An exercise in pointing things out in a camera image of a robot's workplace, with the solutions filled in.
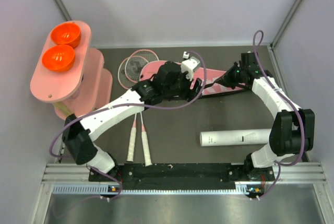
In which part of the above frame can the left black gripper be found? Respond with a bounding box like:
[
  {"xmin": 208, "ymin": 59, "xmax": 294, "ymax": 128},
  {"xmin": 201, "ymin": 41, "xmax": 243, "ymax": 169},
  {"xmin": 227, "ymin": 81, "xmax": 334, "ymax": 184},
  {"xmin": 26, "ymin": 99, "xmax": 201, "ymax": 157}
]
[{"xmin": 163, "ymin": 68, "xmax": 202, "ymax": 103}]

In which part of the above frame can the white shuttlecock tube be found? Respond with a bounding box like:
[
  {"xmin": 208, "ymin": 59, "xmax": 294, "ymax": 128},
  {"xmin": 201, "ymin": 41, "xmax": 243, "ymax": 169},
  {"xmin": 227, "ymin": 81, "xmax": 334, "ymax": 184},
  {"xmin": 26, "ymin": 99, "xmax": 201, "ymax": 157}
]
[{"xmin": 200, "ymin": 129, "xmax": 271, "ymax": 147}]

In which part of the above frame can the pink SPORT racket bag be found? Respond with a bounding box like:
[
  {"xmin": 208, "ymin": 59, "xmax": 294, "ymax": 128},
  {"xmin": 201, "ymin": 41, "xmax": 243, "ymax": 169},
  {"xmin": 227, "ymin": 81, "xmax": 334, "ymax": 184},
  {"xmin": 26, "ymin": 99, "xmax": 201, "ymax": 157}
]
[{"xmin": 139, "ymin": 61, "xmax": 247, "ymax": 97}]

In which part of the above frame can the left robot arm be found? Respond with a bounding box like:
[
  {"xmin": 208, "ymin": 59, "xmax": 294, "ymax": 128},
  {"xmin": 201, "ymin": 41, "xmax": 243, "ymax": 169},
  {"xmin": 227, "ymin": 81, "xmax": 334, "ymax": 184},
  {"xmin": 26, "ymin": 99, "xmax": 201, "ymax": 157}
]
[{"xmin": 62, "ymin": 58, "xmax": 202, "ymax": 181}]

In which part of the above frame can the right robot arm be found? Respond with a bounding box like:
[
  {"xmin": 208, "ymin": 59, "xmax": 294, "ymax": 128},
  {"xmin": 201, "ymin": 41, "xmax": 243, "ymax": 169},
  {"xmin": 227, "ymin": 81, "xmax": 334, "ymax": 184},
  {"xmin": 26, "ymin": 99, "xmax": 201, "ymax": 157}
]
[{"xmin": 221, "ymin": 52, "xmax": 315, "ymax": 180}]

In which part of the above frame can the pink badminton racket right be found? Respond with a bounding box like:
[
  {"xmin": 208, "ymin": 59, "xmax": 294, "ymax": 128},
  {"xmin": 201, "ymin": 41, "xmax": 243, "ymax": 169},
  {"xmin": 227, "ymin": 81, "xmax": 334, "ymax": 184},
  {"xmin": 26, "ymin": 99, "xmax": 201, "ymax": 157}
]
[{"xmin": 125, "ymin": 49, "xmax": 159, "ymax": 167}]

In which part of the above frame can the pink badminton racket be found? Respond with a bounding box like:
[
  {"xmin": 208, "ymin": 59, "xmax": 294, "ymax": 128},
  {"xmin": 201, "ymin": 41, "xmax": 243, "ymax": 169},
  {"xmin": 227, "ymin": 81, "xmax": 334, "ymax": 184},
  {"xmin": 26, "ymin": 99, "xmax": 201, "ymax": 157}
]
[
  {"xmin": 125, "ymin": 49, "xmax": 159, "ymax": 167},
  {"xmin": 117, "ymin": 55, "xmax": 152, "ymax": 167}
]

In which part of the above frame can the pink badminton racket left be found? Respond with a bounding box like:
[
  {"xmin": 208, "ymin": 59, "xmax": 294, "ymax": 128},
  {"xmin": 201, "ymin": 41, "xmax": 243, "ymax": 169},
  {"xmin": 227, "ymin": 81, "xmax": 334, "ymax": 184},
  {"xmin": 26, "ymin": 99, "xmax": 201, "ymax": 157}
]
[{"xmin": 117, "ymin": 55, "xmax": 152, "ymax": 167}]

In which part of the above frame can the pink three-tier wooden shelf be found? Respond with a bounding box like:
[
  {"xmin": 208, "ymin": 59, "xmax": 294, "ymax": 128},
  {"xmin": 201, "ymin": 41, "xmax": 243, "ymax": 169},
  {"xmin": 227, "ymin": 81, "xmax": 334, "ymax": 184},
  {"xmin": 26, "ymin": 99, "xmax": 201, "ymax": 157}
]
[{"xmin": 30, "ymin": 20, "xmax": 113, "ymax": 120}]

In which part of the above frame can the lower orange plastic bowl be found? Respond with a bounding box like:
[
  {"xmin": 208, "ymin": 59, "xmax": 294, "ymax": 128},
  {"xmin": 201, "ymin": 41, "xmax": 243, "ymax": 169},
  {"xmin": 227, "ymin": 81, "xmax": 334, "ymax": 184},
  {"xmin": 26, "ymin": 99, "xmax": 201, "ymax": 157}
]
[{"xmin": 42, "ymin": 44, "xmax": 76, "ymax": 73}]

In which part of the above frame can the orange plastic bowl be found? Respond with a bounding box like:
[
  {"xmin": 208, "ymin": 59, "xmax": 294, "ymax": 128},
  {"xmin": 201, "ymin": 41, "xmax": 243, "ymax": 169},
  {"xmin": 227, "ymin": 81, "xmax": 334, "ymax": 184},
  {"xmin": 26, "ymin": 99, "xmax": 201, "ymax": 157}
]
[
  {"xmin": 50, "ymin": 22, "xmax": 81, "ymax": 48},
  {"xmin": 42, "ymin": 44, "xmax": 76, "ymax": 73}
]

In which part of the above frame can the upper orange plastic bowl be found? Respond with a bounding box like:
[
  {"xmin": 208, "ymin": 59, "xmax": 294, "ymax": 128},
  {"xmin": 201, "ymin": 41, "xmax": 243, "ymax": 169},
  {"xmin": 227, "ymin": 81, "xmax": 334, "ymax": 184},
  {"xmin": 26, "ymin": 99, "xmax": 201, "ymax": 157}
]
[{"xmin": 50, "ymin": 22, "xmax": 81, "ymax": 48}]

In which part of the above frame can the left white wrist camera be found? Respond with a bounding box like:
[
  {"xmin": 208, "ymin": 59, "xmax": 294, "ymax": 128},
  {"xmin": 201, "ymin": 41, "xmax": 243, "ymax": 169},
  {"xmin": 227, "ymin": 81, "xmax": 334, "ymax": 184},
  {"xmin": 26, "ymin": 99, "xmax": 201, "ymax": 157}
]
[{"xmin": 181, "ymin": 51, "xmax": 201, "ymax": 81}]

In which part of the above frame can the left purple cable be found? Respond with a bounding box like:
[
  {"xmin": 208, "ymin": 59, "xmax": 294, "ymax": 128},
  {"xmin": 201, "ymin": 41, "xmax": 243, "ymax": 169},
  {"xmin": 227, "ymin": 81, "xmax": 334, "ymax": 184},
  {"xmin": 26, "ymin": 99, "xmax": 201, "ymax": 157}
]
[{"xmin": 49, "ymin": 50, "xmax": 207, "ymax": 191}]

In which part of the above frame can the purple cable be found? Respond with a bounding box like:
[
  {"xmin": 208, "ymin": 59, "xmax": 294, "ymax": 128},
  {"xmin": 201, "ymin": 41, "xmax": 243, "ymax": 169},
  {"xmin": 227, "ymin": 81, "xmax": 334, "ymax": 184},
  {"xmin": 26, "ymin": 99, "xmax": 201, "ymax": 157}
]
[
  {"xmin": 49, "ymin": 50, "xmax": 207, "ymax": 191},
  {"xmin": 252, "ymin": 30, "xmax": 306, "ymax": 200}
]

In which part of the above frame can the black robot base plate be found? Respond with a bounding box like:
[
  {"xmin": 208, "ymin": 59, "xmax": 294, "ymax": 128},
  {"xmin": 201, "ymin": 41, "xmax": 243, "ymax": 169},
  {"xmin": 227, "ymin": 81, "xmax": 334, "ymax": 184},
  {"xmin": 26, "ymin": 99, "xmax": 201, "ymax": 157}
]
[{"xmin": 88, "ymin": 163, "xmax": 275, "ymax": 190}]

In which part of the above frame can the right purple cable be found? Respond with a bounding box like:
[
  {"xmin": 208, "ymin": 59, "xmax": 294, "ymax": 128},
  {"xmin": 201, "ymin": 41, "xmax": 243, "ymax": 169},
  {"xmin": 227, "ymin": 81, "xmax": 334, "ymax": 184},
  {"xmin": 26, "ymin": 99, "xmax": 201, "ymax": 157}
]
[{"xmin": 252, "ymin": 30, "xmax": 306, "ymax": 200}]

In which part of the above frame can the grey slotted cable duct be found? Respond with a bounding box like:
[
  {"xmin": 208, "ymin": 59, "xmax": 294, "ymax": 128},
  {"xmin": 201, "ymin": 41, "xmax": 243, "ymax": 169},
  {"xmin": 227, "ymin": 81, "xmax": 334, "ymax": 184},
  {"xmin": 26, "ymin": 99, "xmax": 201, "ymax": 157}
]
[{"xmin": 52, "ymin": 184, "xmax": 262, "ymax": 195}]

